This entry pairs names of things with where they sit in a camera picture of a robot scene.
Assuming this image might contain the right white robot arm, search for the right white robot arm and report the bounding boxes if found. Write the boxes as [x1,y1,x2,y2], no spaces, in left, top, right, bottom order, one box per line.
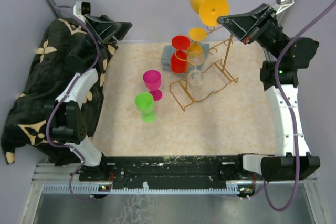
[217,4,321,182]

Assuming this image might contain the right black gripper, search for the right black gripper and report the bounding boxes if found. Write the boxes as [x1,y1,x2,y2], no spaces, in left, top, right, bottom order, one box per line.
[215,3,287,62]

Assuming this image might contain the pink plastic wine glass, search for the pink plastic wine glass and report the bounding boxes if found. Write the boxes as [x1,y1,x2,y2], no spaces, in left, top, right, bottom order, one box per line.
[143,70,163,101]

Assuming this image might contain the gold wire glass rack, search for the gold wire glass rack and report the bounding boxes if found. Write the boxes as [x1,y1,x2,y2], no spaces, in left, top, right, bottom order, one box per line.
[169,27,239,111]

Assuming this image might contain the yellow plastic wine glass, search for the yellow plastic wine glass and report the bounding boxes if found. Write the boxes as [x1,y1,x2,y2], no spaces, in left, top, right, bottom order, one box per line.
[189,0,229,27]

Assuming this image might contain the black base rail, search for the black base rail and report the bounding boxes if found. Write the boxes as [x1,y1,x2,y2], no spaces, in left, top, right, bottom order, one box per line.
[79,155,261,191]

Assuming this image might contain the green plastic wine glass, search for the green plastic wine glass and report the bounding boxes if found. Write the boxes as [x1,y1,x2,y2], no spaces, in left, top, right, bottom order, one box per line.
[135,92,156,123]

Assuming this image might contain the folded light blue jeans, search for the folded light blue jeans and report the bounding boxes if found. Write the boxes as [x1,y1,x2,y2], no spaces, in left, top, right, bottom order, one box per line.
[161,43,210,72]

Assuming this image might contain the black floral blanket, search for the black floral blanket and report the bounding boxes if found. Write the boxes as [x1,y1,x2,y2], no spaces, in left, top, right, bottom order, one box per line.
[0,18,119,166]

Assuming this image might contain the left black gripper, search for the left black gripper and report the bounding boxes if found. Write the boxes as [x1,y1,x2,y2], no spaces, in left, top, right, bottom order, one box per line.
[78,14,132,56]

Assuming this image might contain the red plastic wine glass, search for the red plastic wine glass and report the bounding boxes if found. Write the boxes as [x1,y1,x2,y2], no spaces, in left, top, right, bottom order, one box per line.
[170,35,191,73]

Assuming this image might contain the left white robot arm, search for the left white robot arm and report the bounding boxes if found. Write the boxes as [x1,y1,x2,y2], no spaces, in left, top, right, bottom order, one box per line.
[44,14,132,180]

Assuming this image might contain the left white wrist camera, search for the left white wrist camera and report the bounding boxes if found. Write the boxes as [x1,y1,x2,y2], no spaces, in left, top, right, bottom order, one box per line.
[73,1,91,22]

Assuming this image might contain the orange plastic wine glass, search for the orange plastic wine glass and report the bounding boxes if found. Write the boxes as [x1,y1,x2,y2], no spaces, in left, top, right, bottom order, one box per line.
[187,27,207,53]

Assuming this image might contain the clear glass wine glass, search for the clear glass wine glass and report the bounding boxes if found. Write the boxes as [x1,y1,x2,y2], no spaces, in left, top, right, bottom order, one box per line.
[187,51,204,96]

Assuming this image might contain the grey cable duct strip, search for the grey cable duct strip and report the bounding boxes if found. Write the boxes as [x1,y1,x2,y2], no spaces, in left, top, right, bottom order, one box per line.
[41,182,263,195]

